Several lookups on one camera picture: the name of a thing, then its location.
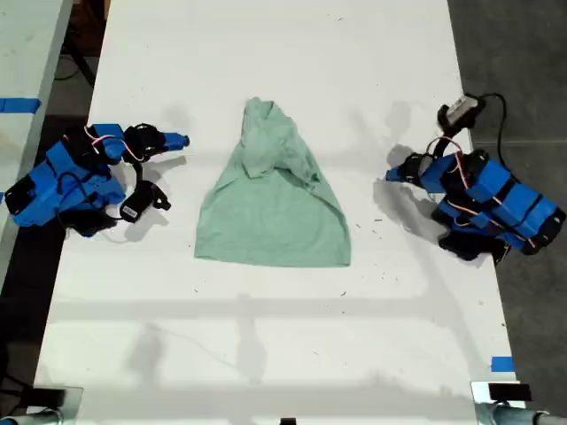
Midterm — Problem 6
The short blue tape strip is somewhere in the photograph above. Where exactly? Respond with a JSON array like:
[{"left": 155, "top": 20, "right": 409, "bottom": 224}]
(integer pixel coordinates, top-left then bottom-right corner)
[{"left": 490, "top": 355, "right": 517, "bottom": 374}]

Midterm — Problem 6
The black camera box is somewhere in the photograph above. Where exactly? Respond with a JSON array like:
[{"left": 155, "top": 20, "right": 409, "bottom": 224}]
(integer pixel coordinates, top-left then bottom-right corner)
[
  {"left": 437, "top": 93, "right": 487, "bottom": 132},
  {"left": 119, "top": 181, "right": 172, "bottom": 224}
]

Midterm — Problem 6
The grey metal pipe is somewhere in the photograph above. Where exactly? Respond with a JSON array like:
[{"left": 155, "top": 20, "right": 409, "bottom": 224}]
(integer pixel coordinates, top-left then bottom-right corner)
[
  {"left": 0, "top": 408, "right": 64, "bottom": 425},
  {"left": 475, "top": 403, "right": 567, "bottom": 425}
]

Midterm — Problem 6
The small black box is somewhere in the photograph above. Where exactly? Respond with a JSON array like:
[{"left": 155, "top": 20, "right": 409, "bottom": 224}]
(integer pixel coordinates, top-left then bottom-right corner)
[
  {"left": 487, "top": 382, "right": 533, "bottom": 402},
  {"left": 32, "top": 388, "right": 68, "bottom": 406}
]

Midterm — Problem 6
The long blue tape strip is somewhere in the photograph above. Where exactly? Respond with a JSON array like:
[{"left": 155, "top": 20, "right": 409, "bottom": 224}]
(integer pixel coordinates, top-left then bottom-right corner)
[{"left": 0, "top": 97, "right": 43, "bottom": 114}]

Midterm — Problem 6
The white side table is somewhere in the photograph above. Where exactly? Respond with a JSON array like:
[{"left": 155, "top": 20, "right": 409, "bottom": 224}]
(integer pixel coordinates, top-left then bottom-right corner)
[{"left": 0, "top": 0, "right": 74, "bottom": 284}]

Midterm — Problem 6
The short black camera stalk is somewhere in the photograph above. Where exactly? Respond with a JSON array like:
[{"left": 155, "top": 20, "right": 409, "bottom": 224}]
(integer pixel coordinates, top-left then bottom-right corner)
[
  {"left": 431, "top": 127, "right": 458, "bottom": 158},
  {"left": 130, "top": 159, "right": 148, "bottom": 187}
]

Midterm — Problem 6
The black camera cable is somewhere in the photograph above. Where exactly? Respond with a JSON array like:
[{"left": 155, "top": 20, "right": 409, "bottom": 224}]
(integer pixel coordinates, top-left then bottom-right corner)
[{"left": 479, "top": 92, "right": 513, "bottom": 171}]

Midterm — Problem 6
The metal bracket plate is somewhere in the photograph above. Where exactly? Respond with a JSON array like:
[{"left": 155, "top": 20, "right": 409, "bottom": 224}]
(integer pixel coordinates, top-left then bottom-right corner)
[
  {"left": 470, "top": 381, "right": 529, "bottom": 407},
  {"left": 25, "top": 385, "right": 85, "bottom": 418}
]

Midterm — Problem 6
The pale green T-shirt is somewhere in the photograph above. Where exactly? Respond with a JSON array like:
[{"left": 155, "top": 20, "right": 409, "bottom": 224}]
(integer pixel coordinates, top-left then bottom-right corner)
[{"left": 193, "top": 97, "right": 353, "bottom": 269}]

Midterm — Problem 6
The black floor cable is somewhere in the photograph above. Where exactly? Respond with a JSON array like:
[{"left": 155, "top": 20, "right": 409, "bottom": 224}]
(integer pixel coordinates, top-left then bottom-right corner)
[{"left": 55, "top": 40, "right": 97, "bottom": 90}]

